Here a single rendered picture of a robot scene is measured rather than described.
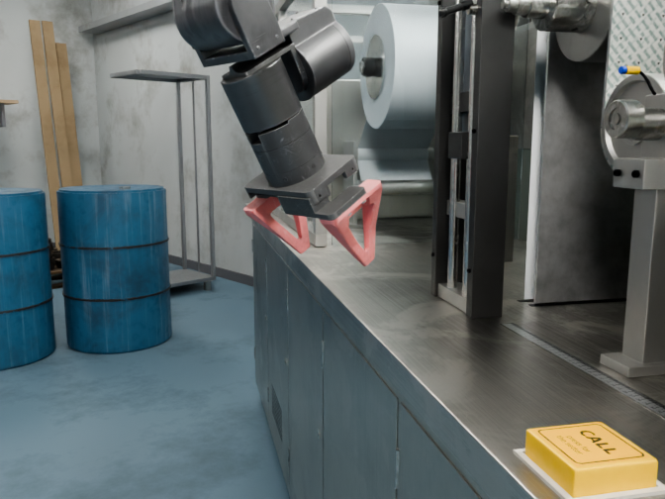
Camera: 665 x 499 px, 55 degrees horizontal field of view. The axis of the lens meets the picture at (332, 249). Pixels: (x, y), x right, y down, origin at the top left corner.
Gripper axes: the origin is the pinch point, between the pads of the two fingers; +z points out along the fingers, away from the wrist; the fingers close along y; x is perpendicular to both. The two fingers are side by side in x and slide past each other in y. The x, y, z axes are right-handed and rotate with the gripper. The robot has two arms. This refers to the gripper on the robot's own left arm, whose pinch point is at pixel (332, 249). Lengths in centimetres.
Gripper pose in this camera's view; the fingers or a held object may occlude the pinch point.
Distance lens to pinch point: 64.7
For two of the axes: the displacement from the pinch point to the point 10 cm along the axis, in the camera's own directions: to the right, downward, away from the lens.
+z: 3.7, 8.0, 4.7
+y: -6.7, -1.2, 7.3
